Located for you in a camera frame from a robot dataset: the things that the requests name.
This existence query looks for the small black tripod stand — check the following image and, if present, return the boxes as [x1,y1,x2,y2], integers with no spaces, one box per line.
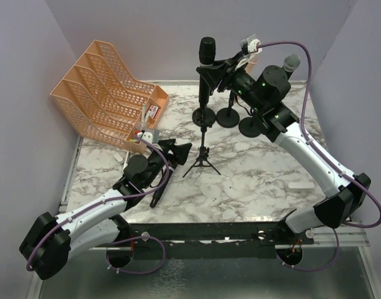
[182,125,221,178]

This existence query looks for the beige pink microphone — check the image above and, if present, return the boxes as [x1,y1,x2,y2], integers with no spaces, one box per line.
[245,58,258,75]

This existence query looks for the black microphone with white ring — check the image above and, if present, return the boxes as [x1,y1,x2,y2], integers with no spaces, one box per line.
[197,36,217,108]

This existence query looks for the black stand with round base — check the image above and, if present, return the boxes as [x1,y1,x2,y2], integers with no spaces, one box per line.
[216,92,240,128]

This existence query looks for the silver mesh head black microphone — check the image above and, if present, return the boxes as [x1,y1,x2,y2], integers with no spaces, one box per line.
[283,54,301,73]

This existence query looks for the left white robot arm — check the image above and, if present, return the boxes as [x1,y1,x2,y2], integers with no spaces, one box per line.
[19,139,192,280]

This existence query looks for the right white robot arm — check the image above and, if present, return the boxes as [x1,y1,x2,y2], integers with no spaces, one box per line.
[196,54,371,234]

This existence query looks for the small red white box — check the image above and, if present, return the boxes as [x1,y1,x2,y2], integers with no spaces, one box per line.
[148,105,159,118]

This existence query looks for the pens in organizer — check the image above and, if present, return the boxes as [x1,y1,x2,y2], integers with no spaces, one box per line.
[128,104,153,144]

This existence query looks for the grey green stapler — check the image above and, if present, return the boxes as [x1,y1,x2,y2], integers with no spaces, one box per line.
[123,151,130,169]

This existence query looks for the small white eraser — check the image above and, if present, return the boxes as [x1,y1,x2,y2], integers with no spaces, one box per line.
[113,153,123,163]

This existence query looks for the orange plastic file organizer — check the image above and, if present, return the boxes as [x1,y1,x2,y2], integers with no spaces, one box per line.
[50,40,169,153]

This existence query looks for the white eraser at right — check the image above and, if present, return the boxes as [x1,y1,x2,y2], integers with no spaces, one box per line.
[288,182,315,192]

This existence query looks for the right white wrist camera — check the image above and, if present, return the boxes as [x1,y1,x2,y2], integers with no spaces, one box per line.
[235,34,262,70]

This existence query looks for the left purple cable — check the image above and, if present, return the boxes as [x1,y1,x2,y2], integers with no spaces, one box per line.
[25,133,174,275]

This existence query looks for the purple cable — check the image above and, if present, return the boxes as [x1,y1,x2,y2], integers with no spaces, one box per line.
[258,40,381,271]
[25,133,174,275]

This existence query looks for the black mounting rail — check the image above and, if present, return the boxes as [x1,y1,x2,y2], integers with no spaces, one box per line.
[92,217,316,259]

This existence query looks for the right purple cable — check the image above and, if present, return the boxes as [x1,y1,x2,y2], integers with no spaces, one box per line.
[258,40,381,271]

